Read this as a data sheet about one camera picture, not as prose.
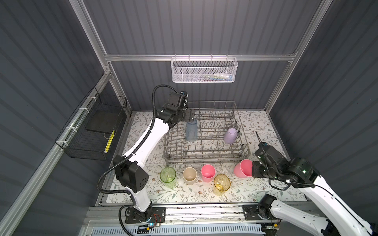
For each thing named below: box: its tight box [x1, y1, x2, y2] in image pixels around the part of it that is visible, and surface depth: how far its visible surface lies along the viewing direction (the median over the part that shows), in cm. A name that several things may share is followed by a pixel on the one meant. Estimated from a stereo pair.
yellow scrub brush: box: [104, 129, 116, 153], surface depth 70 cm
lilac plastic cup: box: [223, 127, 238, 145], surface depth 93 cm
